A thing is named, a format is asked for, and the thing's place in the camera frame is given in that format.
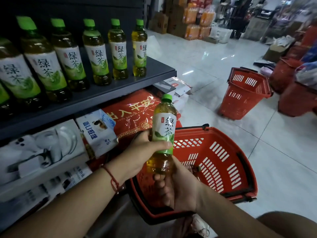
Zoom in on plastic green tea bottle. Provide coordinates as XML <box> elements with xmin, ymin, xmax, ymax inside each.
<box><xmin>146</xmin><ymin>94</ymin><xmax>178</xmax><ymax>175</ymax></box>

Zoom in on person's left hand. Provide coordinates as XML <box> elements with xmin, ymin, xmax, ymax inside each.
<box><xmin>106</xmin><ymin>129</ymin><xmax>173</xmax><ymax>191</ymax></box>

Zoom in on packs of orange drink bottles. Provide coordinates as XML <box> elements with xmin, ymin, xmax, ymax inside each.
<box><xmin>183</xmin><ymin>2</ymin><xmax>216</xmax><ymax>41</ymax></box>

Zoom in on red handheld shopping basket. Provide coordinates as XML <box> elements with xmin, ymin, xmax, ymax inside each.
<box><xmin>125</xmin><ymin>124</ymin><xmax>258</xmax><ymax>225</ymax></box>

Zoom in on dark metal shelf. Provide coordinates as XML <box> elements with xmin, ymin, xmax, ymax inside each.
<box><xmin>0</xmin><ymin>56</ymin><xmax>177</xmax><ymax>142</ymax></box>

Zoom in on person's right forearm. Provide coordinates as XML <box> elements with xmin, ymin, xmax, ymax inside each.
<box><xmin>197</xmin><ymin>188</ymin><xmax>283</xmax><ymax>238</ymax></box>

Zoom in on white kettle box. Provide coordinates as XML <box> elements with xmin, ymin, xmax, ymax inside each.
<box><xmin>0</xmin><ymin>119</ymin><xmax>86</xmax><ymax>187</ymax></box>

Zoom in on red doormat with gold print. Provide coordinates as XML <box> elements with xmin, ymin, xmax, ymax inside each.
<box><xmin>102</xmin><ymin>89</ymin><xmax>183</xmax><ymax>148</ymax></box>

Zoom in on small white cardboard boxes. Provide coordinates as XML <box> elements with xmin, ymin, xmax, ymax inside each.
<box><xmin>153</xmin><ymin>77</ymin><xmax>193</xmax><ymax>107</ymax></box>

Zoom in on person's leg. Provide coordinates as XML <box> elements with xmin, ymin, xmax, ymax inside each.
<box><xmin>257</xmin><ymin>211</ymin><xmax>317</xmax><ymax>238</ymax></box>

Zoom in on clear plastic bag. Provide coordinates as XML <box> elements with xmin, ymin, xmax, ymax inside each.
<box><xmin>173</xmin><ymin>214</ymin><xmax>211</xmax><ymax>238</ymax></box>

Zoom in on red string bracelet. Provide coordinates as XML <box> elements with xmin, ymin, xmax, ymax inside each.
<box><xmin>100</xmin><ymin>164</ymin><xmax>121</xmax><ymax>194</ymax></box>

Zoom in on person's left forearm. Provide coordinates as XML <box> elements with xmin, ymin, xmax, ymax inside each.
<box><xmin>0</xmin><ymin>167</ymin><xmax>122</xmax><ymax>238</ymax></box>

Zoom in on row of green tea bottles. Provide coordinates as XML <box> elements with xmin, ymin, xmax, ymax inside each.
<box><xmin>0</xmin><ymin>16</ymin><xmax>148</xmax><ymax>117</ymax></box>

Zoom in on stack of brown cardboard boxes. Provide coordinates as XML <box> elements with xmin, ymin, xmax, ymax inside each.
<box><xmin>148</xmin><ymin>0</ymin><xmax>189</xmax><ymax>38</ymax></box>

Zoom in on white appliance box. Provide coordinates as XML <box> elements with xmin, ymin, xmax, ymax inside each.
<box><xmin>0</xmin><ymin>163</ymin><xmax>93</xmax><ymax>221</ymax></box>

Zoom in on white and blue package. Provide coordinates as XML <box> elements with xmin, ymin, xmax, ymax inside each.
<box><xmin>75</xmin><ymin>109</ymin><xmax>119</xmax><ymax>159</ymax></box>

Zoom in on open cardboard box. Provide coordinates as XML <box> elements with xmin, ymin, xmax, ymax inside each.
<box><xmin>262</xmin><ymin>35</ymin><xmax>296</xmax><ymax>63</ymax></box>

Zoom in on red wheeled shopping basket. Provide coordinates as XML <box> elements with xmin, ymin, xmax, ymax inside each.
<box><xmin>218</xmin><ymin>67</ymin><xmax>274</xmax><ymax>121</ymax></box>

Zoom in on person's right hand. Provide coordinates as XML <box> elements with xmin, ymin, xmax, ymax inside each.
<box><xmin>153</xmin><ymin>156</ymin><xmax>206</xmax><ymax>213</ymax></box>

